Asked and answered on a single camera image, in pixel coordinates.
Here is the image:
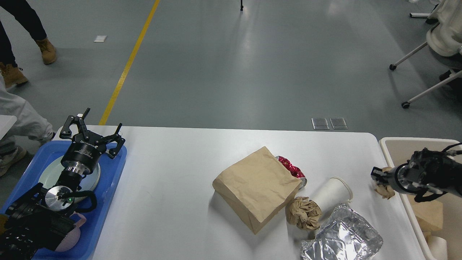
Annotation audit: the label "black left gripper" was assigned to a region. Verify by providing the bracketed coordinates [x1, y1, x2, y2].
[60, 108, 126, 174]

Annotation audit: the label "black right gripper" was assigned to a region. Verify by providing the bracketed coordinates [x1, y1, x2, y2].
[371, 163, 414, 194]

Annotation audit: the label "white paper cup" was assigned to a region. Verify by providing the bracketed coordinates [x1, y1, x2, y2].
[311, 177, 353, 215]
[426, 236, 448, 260]

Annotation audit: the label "green plate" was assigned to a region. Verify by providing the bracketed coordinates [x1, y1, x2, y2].
[39, 156, 80, 194]

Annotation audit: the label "small brown paper bag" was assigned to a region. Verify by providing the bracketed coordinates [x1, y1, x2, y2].
[407, 195, 444, 232]

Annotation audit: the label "crushed red can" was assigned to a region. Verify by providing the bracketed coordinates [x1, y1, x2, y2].
[276, 155, 307, 190]

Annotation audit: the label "pink mug dark inside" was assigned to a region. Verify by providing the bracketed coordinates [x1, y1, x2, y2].
[54, 211, 87, 252]

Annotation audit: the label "large brown paper bag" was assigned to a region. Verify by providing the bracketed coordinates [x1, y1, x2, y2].
[212, 147, 301, 235]

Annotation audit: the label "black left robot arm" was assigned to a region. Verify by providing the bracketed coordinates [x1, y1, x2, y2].
[1, 108, 127, 260]

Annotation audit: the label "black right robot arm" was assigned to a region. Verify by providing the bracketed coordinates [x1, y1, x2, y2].
[371, 143, 462, 203]

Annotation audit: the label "person in white clothes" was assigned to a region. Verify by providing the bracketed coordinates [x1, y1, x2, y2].
[0, 87, 56, 176]

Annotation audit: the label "crumpled clear plastic bag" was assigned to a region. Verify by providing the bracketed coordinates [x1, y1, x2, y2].
[300, 203, 383, 260]

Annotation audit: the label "beige plastic bin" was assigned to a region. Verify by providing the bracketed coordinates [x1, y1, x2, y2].
[379, 138, 462, 260]

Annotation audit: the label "silver floor socket plates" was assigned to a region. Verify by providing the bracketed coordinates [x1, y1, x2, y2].
[311, 117, 348, 130]

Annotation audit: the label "white side table corner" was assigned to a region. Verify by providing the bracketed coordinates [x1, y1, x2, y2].
[0, 115, 17, 139]

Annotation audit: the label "crumpled brown paper ball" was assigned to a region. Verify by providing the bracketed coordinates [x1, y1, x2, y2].
[285, 196, 322, 230]

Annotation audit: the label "person in black clothes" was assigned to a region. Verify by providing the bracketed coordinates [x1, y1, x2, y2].
[0, 0, 57, 89]

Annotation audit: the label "white office chair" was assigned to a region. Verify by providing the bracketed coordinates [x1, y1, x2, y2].
[389, 0, 462, 109]

